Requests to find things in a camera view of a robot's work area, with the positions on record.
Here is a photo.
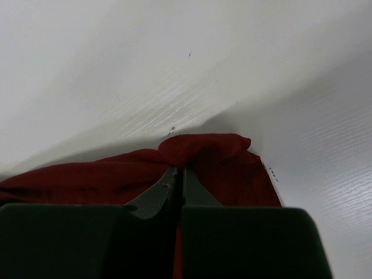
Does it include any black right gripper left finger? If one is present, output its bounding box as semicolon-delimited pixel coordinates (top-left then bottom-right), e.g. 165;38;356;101
123;166;178;220

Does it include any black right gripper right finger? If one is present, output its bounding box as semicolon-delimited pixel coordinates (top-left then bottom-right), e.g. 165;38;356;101
183;167;222;206

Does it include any dark red t-shirt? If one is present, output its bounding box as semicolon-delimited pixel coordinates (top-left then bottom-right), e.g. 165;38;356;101
1;134;280;278

